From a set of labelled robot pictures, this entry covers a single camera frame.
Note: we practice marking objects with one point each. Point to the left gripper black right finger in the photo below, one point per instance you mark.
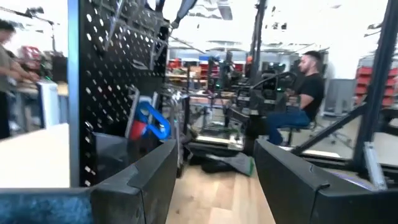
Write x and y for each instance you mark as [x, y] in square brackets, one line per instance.
[289, 193]

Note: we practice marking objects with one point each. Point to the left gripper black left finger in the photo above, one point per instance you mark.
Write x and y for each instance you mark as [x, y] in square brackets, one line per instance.
[146, 193]

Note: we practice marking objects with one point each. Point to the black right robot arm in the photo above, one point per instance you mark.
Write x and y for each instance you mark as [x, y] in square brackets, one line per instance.
[256, 130]

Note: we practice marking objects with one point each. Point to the tall black pegboard bin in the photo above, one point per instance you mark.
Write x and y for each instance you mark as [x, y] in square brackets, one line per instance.
[112, 155]

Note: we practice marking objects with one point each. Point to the grey office chair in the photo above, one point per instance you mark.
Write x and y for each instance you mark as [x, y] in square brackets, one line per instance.
[303, 127]

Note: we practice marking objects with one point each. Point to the silver aluminium strut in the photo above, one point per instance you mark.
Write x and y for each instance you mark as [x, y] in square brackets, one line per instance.
[374, 168]

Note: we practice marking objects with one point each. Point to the person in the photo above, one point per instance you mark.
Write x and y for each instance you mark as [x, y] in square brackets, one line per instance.
[4, 62]
[311, 90]

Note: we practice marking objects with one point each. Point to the black metal pegboard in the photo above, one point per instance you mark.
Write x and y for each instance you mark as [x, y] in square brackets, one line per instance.
[102, 93]

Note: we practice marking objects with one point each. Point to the light wooden table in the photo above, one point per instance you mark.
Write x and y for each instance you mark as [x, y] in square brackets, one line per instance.
[31, 155]

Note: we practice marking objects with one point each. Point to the red storage shelving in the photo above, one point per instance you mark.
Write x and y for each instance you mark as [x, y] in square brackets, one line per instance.
[362, 81]

